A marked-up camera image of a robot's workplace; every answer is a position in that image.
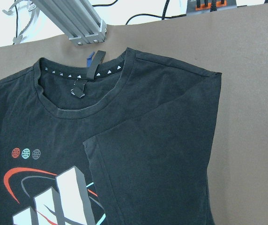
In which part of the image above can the orange black usb hub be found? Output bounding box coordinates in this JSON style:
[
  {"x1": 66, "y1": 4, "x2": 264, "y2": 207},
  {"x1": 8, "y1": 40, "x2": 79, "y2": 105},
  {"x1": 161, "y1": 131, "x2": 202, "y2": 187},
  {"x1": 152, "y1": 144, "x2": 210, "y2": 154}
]
[{"x1": 186, "y1": 0, "x2": 237, "y2": 16}]

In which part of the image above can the grabber stick tool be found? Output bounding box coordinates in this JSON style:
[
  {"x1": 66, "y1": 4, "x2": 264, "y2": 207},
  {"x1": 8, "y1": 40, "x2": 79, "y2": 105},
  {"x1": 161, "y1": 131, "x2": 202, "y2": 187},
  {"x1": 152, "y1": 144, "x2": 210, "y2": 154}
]
[{"x1": 2, "y1": 0, "x2": 40, "y2": 45}]

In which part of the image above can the black graphic t-shirt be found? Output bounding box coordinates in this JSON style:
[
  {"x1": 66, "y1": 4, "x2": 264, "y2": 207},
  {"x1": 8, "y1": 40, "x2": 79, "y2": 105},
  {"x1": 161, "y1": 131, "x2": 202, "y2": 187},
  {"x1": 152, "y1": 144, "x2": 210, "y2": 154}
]
[{"x1": 0, "y1": 48, "x2": 221, "y2": 225}]

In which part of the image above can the aluminium frame post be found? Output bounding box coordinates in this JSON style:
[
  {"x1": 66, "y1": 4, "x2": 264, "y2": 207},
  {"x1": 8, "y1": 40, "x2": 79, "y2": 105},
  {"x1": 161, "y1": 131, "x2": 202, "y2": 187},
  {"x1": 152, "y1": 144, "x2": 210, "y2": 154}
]
[{"x1": 33, "y1": 0, "x2": 107, "y2": 46}]

